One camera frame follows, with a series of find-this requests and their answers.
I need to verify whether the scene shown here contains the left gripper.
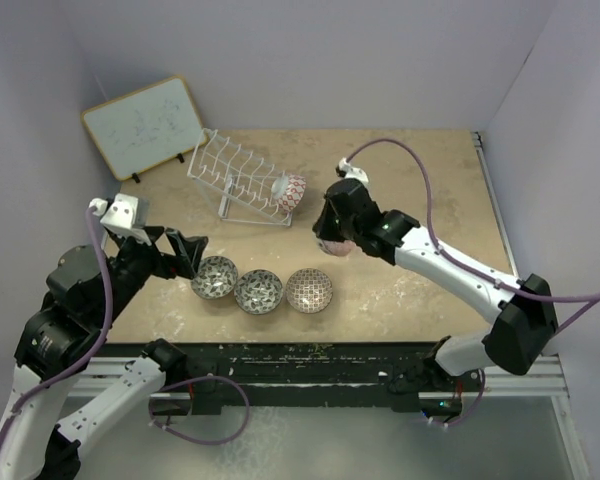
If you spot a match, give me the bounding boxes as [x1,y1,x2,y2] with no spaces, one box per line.
[95,224,207,325]

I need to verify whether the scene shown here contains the red patterned bowl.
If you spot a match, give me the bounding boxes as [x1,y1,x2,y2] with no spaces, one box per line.
[271,174,307,212]

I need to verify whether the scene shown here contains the white wire dish rack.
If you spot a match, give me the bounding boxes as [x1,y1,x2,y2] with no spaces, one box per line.
[187,128,293,227]

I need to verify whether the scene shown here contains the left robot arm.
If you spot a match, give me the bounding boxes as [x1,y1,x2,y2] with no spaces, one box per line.
[0,227,208,479]

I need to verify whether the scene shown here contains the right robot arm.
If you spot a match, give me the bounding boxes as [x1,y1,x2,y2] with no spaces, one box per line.
[312,178,557,391]

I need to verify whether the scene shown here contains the grey leaf bowl left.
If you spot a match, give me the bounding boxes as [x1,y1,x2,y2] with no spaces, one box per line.
[191,256,238,300]

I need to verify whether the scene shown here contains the grey leaf bowl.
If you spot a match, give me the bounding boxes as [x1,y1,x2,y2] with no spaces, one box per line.
[234,269,284,315]
[191,256,238,300]

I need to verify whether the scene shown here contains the brown patterned bowl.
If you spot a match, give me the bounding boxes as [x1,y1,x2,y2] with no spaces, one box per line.
[285,268,334,314]

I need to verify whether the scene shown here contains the yellow framed whiteboard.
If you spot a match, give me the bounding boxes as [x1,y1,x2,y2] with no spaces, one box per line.
[81,76,209,181]

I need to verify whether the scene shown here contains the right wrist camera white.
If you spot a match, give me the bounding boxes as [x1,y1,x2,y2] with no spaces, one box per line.
[336,158,369,187]

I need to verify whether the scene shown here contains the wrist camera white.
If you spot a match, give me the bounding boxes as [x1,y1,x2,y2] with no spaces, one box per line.
[89,193,151,245]
[336,158,369,187]

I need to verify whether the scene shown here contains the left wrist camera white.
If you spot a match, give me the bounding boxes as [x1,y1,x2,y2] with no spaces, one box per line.
[89,193,151,245]

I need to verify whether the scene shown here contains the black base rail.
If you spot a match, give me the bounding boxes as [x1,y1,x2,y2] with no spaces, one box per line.
[97,341,486,416]

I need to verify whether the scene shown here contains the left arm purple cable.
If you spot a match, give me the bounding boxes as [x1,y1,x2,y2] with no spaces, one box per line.
[0,209,116,476]

